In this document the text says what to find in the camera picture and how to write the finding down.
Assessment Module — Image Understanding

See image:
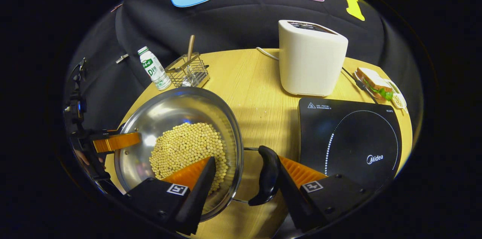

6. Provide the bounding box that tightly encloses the black power cable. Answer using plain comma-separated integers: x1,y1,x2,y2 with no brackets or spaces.
342,67,379,104

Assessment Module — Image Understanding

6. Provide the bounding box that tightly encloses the steel pot with black handles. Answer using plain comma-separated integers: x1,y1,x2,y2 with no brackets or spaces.
114,87,281,221

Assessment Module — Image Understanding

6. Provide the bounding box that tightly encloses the metal wire utensil basket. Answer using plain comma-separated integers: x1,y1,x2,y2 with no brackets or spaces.
165,52,210,88

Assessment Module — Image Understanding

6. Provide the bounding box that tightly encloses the black backdrop cloth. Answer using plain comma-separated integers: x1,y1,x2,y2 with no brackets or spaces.
64,0,424,134

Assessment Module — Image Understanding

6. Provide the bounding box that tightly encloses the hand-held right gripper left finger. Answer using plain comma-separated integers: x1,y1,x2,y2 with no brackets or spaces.
124,156,217,236

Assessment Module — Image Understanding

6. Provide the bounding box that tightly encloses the white toaster cable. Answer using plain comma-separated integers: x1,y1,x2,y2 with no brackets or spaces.
256,47,280,61

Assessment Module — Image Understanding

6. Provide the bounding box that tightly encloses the white drink bottle green label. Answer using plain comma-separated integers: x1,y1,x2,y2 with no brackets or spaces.
137,46,172,91

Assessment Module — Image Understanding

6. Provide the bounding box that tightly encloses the white divided dish of grains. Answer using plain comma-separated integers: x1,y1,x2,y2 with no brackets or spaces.
384,79,407,110

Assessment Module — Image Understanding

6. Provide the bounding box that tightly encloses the wooden spoon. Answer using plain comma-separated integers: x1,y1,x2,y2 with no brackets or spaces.
187,35,196,62

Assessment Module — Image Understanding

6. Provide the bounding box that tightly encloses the sandwich with lettuce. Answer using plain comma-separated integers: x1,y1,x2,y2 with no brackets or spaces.
355,67,394,101

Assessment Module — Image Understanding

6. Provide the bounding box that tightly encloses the black induction cooktop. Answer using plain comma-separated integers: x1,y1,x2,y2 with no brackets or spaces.
297,97,403,191

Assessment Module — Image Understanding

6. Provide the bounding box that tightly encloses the white toaster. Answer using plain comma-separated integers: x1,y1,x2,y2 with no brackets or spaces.
278,20,349,97

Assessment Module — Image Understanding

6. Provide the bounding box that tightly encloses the pile of soybeans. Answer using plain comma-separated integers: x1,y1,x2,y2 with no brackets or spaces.
149,122,229,194

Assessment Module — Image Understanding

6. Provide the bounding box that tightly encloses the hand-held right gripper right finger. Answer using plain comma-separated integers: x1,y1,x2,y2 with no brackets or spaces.
277,155,374,233

